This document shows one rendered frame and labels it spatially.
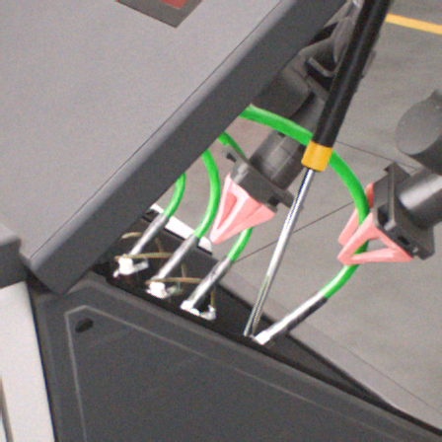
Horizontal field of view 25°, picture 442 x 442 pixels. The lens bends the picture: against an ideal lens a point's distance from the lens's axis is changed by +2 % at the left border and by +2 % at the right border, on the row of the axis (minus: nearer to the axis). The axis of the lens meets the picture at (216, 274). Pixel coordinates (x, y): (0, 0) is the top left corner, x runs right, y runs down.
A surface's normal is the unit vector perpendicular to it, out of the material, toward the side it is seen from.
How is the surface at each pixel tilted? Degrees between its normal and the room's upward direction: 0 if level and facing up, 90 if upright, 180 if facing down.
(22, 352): 90
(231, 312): 90
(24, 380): 90
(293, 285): 0
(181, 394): 90
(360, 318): 0
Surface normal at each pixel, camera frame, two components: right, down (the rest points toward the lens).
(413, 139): -0.72, -0.33
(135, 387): 0.57, 0.39
